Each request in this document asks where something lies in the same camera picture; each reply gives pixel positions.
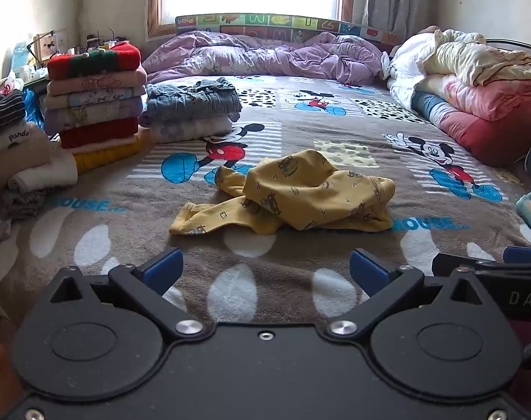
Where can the folded blue jeans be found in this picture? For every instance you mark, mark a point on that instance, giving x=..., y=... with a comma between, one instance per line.
x=191, y=100

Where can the blue plastic bag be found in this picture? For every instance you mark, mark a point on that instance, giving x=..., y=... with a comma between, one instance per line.
x=32, y=109

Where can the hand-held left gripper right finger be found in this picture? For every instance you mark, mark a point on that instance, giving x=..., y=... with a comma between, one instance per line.
x=368, y=271

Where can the red and blue rolled quilt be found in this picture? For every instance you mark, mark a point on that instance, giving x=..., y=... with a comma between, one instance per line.
x=489, y=135

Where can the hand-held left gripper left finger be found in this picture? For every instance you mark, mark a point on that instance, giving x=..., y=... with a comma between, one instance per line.
x=162, y=271

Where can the pile of mixed folded clothes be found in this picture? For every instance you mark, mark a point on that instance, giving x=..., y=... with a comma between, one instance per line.
x=29, y=166

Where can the black desk lamp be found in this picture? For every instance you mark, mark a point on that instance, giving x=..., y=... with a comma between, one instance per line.
x=40, y=38

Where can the yellow printed pants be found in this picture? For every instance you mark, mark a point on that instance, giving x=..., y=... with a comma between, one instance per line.
x=291, y=192

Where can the purple duvet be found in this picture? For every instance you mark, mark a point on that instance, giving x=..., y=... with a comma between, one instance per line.
x=270, y=57

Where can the cream quilt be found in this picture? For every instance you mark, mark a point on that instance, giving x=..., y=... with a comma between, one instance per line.
x=475, y=59

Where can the group of small bottles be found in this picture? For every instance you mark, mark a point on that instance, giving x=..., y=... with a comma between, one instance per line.
x=94, y=43

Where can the stack of folded sweaters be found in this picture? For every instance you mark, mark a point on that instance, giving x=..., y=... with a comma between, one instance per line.
x=94, y=96

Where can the cartoon mouse printed blanket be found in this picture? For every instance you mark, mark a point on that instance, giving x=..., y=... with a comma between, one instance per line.
x=291, y=140

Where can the pink quilt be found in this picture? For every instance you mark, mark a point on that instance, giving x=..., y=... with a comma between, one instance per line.
x=480, y=96

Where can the dark bed frame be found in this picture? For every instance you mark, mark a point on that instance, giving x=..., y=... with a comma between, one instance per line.
x=517, y=44

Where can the white quilt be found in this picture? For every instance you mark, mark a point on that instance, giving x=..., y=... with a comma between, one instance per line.
x=410, y=61

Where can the colourful alphabet foam mat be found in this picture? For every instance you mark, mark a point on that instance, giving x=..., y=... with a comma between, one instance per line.
x=256, y=21

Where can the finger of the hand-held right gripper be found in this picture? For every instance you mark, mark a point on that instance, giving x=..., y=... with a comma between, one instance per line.
x=526, y=255
x=467, y=262

